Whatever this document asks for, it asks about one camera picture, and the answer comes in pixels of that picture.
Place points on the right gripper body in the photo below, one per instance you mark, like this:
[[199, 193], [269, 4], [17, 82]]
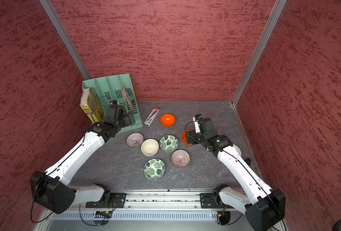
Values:
[[196, 138]]

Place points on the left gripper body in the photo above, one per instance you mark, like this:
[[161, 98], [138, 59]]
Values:
[[125, 121]]

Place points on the orange bowl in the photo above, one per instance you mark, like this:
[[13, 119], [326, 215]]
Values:
[[184, 139], [167, 120]]

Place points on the purple striped bowl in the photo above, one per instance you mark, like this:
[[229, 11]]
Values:
[[180, 158], [135, 140]]

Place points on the green leaf bowl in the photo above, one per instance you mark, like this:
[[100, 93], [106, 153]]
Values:
[[169, 143], [154, 169]]

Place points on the cream bowl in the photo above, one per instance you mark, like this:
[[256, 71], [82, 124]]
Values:
[[150, 147], [237, 149]]

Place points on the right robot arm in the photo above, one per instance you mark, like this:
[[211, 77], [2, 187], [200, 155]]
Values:
[[223, 149]]

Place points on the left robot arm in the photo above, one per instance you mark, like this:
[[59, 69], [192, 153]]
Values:
[[51, 188]]

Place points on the grey folder in organizer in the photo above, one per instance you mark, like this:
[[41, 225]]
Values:
[[126, 97]]

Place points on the green file organizer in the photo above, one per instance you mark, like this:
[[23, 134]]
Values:
[[108, 89]]

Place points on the yellow book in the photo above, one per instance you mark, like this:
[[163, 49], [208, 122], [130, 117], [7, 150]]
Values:
[[91, 106]]

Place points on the pen blister pack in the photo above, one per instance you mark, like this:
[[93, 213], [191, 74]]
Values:
[[151, 116]]

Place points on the black stapler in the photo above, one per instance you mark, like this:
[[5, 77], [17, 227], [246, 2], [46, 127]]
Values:
[[248, 161]]

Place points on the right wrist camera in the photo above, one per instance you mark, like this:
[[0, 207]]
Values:
[[196, 118]]

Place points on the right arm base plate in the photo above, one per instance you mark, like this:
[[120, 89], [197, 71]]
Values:
[[212, 201]]

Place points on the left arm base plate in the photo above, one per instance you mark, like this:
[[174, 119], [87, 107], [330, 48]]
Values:
[[118, 199]]

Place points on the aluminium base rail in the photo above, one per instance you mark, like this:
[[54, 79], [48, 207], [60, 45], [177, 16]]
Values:
[[170, 199]]

